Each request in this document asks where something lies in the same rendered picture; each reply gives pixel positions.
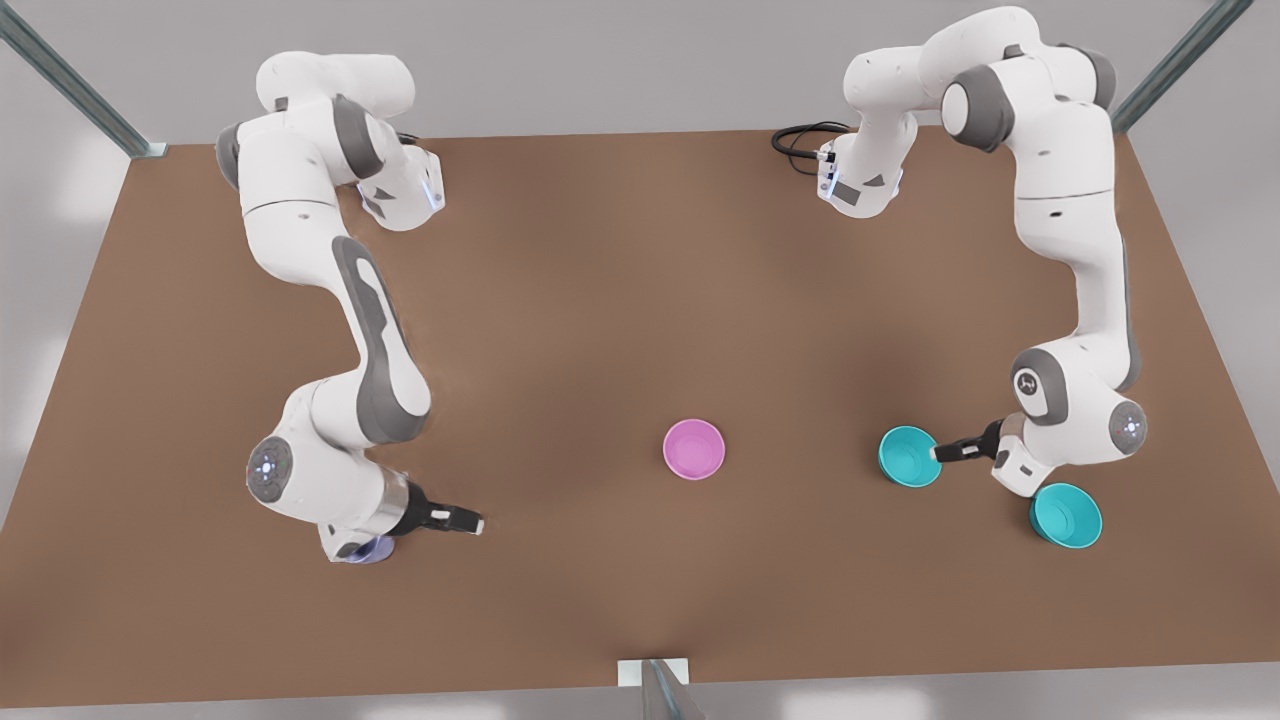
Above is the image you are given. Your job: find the pink bowl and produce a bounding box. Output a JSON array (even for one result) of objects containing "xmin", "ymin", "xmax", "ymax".
[{"xmin": 663, "ymin": 419, "xmax": 727, "ymax": 482}]

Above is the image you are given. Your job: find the teal blue bowl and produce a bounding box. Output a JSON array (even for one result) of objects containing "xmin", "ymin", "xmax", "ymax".
[
  {"xmin": 1030, "ymin": 483, "xmax": 1103, "ymax": 550},
  {"xmin": 878, "ymin": 426, "xmax": 943, "ymax": 490}
]

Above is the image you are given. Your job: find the silver frame post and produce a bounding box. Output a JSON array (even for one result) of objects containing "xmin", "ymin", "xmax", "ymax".
[
  {"xmin": 617, "ymin": 658, "xmax": 707, "ymax": 720},
  {"xmin": 1111, "ymin": 0, "xmax": 1257, "ymax": 135},
  {"xmin": 0, "ymin": 0, "xmax": 168, "ymax": 160}
]

